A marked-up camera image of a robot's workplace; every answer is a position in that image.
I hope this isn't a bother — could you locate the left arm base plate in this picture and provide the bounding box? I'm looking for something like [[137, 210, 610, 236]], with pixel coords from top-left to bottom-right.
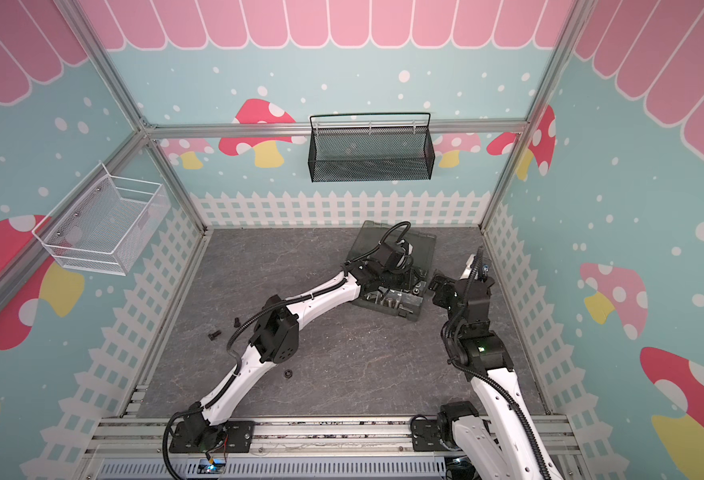
[[169, 420, 255, 454]]

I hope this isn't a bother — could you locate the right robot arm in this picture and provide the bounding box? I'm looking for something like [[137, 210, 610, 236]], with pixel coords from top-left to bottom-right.
[[429, 251, 562, 479]]

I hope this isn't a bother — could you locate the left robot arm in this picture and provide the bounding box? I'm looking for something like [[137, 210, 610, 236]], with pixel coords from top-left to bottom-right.
[[166, 236, 415, 443]]

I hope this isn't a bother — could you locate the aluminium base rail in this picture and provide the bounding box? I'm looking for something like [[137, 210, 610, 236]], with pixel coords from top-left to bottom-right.
[[80, 415, 581, 460]]

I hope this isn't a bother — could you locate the white mesh wall basket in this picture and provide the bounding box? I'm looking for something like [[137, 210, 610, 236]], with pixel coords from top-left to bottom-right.
[[32, 164, 171, 276]]

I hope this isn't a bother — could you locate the grey compartment organizer box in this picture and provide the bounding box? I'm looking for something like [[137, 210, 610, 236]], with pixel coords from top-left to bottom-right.
[[347, 220, 437, 322]]

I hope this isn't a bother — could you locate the black mesh wall basket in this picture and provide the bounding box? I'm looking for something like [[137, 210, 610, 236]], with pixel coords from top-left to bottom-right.
[[308, 112, 436, 183]]

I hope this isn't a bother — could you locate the silver bolts cluster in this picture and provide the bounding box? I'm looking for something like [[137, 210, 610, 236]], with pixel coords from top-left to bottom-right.
[[365, 291, 415, 317]]

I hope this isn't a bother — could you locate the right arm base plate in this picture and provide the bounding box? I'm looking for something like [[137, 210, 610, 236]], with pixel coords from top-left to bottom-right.
[[409, 415, 460, 452]]

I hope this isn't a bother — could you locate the white slotted cable duct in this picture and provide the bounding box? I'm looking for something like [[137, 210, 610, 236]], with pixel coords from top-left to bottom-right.
[[96, 457, 447, 480]]

